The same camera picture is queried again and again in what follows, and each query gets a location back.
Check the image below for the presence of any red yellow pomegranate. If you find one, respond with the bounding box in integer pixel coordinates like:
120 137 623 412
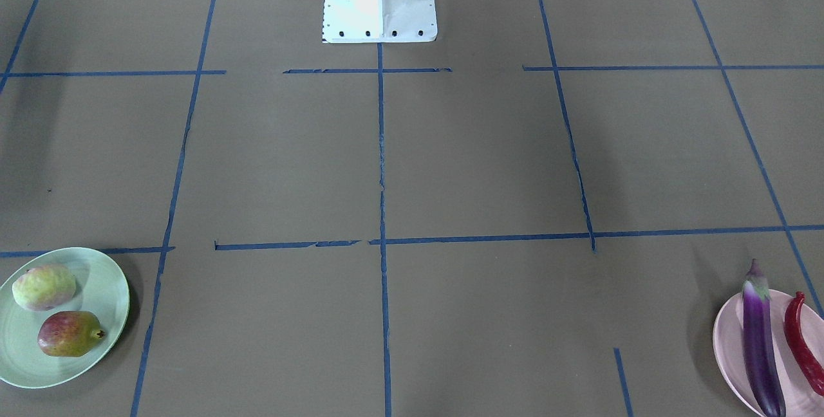
37 310 107 357

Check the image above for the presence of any red chili pepper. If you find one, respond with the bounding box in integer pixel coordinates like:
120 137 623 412
783 291 823 396

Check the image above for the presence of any purple eggplant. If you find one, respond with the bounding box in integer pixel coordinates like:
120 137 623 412
741 259 786 416

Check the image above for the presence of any pink plate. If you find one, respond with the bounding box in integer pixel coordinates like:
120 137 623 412
713 289 823 416

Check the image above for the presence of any green plate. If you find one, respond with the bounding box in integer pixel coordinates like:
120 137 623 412
1 247 130 389

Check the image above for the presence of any green pink peach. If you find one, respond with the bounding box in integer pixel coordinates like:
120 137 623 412
12 264 77 311

